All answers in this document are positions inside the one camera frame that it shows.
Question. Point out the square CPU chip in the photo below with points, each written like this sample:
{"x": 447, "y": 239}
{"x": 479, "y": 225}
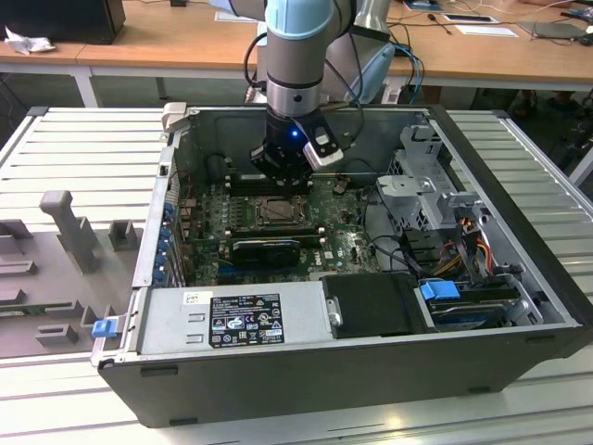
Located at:
{"x": 280, "y": 211}

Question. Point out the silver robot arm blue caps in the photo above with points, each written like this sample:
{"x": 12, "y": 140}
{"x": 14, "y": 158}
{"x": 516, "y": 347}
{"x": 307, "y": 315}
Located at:
{"x": 292, "y": 69}

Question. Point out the black RAM slot bank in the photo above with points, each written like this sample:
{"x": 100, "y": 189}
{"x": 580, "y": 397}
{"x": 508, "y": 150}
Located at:
{"x": 278, "y": 230}
{"x": 245, "y": 185}

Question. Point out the CPU socket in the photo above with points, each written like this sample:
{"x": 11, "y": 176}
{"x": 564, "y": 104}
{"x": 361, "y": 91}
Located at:
{"x": 256, "y": 213}

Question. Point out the black round capacitor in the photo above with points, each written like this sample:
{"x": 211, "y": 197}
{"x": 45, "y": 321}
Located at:
{"x": 215, "y": 165}

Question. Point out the black graphics card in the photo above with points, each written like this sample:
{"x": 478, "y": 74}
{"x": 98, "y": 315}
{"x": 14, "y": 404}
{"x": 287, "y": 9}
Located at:
{"x": 264, "y": 254}

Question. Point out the green motherboard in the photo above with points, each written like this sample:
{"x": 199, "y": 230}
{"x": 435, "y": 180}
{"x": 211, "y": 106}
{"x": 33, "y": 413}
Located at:
{"x": 333, "y": 245}

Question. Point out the grey case release latch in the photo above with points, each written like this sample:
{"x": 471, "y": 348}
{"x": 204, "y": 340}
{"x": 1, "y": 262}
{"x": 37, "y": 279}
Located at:
{"x": 176, "y": 116}

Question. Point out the grey metal drive cage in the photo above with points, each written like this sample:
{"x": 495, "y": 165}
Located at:
{"x": 407, "y": 190}

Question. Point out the blue card retainer clips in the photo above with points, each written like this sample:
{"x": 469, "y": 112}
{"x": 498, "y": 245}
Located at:
{"x": 163, "y": 250}

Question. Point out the silver power supply unit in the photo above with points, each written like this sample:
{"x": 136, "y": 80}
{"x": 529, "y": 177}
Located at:
{"x": 162, "y": 320}

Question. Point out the hard disk in blue carrier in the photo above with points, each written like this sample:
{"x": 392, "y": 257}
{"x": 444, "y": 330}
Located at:
{"x": 440, "y": 292}

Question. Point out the white framed phone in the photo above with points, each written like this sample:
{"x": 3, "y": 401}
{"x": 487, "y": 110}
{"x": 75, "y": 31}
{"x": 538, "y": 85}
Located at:
{"x": 470, "y": 18}

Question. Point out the white paper sheet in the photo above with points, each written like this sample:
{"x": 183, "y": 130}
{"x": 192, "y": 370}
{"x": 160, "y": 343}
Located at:
{"x": 486, "y": 30}

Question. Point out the black open PC case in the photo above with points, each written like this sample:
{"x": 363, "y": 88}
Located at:
{"x": 324, "y": 389}

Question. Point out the grey parts rack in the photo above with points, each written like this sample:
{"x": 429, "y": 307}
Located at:
{"x": 69, "y": 278}

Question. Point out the blue plastic case latch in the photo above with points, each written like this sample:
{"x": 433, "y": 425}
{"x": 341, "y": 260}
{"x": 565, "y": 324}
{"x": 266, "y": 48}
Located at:
{"x": 104, "y": 328}

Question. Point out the black computer tower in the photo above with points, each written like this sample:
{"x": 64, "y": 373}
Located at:
{"x": 60, "y": 18}

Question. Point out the crumpled white paper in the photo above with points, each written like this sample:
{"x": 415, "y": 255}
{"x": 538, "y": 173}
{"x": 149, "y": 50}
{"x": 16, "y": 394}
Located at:
{"x": 28, "y": 42}

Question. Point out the dark grey laptop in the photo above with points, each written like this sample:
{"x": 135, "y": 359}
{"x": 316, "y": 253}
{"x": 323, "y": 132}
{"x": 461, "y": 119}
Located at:
{"x": 553, "y": 30}

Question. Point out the green RAM stick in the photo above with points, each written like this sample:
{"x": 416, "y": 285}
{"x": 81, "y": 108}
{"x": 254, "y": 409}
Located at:
{"x": 16, "y": 313}

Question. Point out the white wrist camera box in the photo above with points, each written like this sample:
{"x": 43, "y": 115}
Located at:
{"x": 324, "y": 153}

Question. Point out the wooden desk white frame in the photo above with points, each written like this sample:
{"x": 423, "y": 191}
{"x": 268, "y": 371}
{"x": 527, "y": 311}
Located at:
{"x": 185, "y": 41}

